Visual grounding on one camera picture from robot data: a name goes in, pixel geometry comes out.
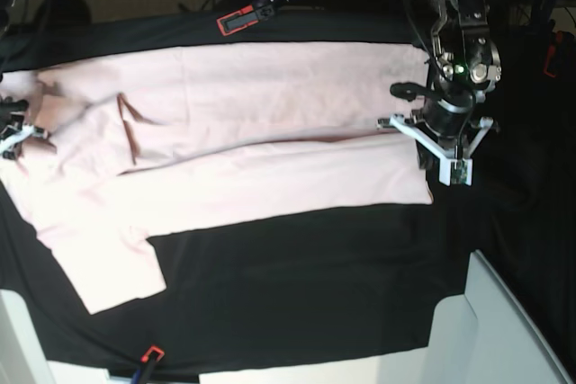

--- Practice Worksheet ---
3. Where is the light pink T-shirt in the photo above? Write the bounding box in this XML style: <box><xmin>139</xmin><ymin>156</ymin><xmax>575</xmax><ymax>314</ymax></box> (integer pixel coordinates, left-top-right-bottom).
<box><xmin>1</xmin><ymin>42</ymin><xmax>431</xmax><ymax>314</ymax></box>

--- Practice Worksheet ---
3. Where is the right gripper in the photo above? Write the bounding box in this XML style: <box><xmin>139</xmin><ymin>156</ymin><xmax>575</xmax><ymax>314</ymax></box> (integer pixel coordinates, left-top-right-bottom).
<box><xmin>1</xmin><ymin>98</ymin><xmax>50</xmax><ymax>160</ymax></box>

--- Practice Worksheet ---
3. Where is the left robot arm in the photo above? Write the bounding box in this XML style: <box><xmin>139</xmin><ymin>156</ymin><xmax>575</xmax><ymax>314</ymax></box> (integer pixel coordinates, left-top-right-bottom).
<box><xmin>380</xmin><ymin>0</ymin><xmax>502</xmax><ymax>185</ymax></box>

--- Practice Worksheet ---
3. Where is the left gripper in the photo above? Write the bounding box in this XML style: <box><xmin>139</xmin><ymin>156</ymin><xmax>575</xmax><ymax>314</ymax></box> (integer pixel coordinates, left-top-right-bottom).
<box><xmin>401</xmin><ymin>100</ymin><xmax>498</xmax><ymax>171</ymax></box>

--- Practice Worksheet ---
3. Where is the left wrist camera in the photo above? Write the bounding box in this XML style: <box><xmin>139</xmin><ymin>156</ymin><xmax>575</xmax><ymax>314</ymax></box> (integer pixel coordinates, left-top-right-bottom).
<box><xmin>439</xmin><ymin>158</ymin><xmax>473</xmax><ymax>186</ymax></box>

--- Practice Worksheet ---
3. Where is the red clamp at right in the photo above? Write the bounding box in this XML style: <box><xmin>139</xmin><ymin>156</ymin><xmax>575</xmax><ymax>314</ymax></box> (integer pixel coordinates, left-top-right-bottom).
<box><xmin>543</xmin><ymin>31</ymin><xmax>563</xmax><ymax>78</ymax></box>

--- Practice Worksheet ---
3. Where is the red black clamp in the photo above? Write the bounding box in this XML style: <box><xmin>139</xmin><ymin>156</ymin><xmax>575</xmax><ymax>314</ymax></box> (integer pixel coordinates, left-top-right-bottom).
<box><xmin>217</xmin><ymin>4</ymin><xmax>275</xmax><ymax>37</ymax></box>

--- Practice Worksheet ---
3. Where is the black table cloth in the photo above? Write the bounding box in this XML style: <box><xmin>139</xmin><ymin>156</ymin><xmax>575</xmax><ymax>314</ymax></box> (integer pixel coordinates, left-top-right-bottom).
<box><xmin>1</xmin><ymin>12</ymin><xmax>575</xmax><ymax>380</ymax></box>

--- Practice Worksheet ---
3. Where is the red clamp at front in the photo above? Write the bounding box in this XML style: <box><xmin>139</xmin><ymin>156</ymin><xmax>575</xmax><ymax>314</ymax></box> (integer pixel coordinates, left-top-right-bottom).
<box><xmin>140</xmin><ymin>345</ymin><xmax>165</xmax><ymax>364</ymax></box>

